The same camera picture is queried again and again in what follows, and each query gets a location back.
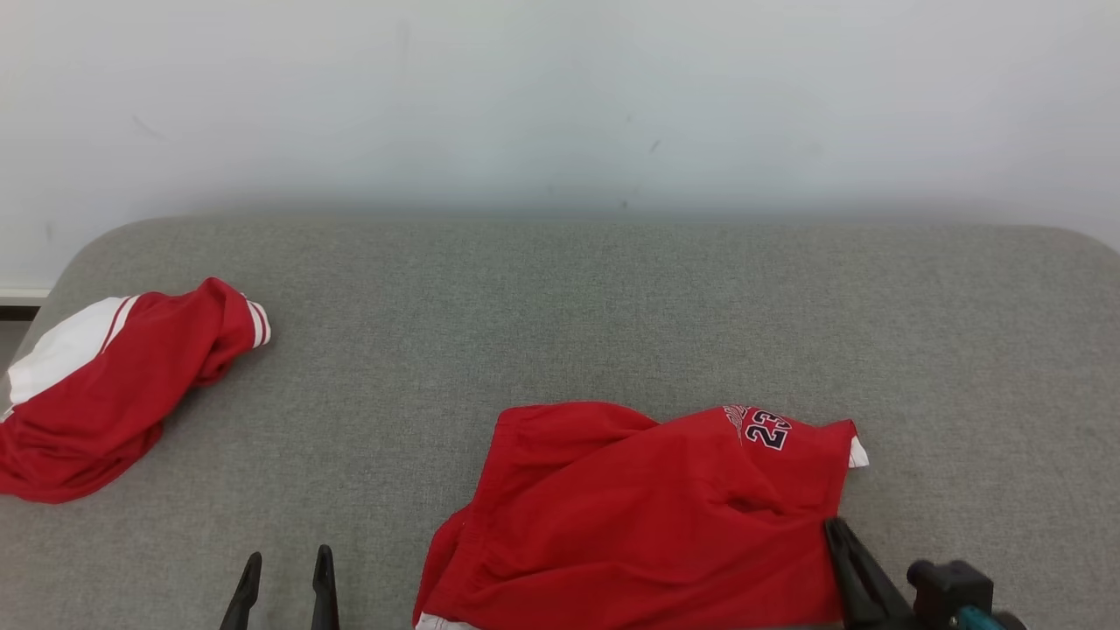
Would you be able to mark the teal right camera connector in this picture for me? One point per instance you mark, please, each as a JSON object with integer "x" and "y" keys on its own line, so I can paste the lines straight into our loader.
{"x": 980, "y": 619}

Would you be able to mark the red white basketball jersey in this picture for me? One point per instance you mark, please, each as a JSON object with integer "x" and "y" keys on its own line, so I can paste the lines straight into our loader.
{"x": 131, "y": 394}

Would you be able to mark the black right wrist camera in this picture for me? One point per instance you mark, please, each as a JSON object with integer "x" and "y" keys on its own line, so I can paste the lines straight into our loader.
{"x": 949, "y": 591}

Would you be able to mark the grey fabric sofa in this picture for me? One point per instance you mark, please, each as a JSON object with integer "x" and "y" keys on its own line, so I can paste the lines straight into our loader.
{"x": 612, "y": 306}

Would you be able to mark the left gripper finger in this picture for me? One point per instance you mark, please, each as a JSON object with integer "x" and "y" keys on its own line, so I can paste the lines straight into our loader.
{"x": 325, "y": 595}
{"x": 243, "y": 599}

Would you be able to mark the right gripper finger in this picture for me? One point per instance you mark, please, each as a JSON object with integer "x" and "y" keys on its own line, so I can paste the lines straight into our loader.
{"x": 866, "y": 591}

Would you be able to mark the red basketball shorts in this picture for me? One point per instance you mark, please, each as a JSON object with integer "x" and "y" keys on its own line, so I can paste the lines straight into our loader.
{"x": 630, "y": 525}

